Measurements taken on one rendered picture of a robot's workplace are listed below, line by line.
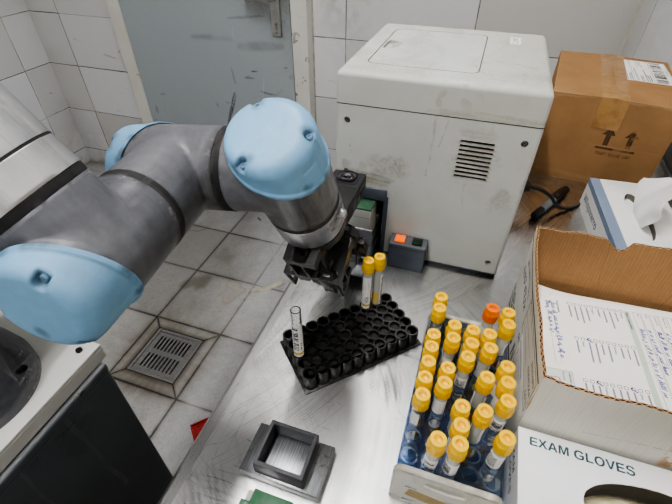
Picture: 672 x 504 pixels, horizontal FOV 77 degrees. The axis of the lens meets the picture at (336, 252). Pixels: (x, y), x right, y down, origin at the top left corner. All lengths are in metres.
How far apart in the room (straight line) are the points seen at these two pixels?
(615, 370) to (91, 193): 0.55
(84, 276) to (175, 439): 1.33
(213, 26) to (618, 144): 1.73
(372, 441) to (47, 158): 0.42
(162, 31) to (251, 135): 2.07
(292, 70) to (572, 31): 1.12
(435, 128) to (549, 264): 0.24
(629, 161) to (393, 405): 0.72
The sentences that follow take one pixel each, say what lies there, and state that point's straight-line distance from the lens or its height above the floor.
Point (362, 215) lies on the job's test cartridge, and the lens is 0.66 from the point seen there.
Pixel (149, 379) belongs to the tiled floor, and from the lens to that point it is 1.75.
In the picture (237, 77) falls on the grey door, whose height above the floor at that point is 0.68.
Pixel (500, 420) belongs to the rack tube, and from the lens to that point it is 0.47.
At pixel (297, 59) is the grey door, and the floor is 0.79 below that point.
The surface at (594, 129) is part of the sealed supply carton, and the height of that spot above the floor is 0.99.
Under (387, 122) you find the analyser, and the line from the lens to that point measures 0.61.
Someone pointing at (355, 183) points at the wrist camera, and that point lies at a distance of 0.54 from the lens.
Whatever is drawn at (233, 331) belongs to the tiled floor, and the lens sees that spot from 1.79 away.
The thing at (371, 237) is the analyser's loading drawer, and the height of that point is 0.93.
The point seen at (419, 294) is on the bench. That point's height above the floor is 0.87.
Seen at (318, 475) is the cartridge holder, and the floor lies 0.89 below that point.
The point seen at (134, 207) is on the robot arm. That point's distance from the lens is 0.32.
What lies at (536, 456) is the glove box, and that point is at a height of 0.94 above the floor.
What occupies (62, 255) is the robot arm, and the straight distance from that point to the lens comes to 0.29.
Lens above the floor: 1.35
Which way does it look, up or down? 41 degrees down
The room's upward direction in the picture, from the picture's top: straight up
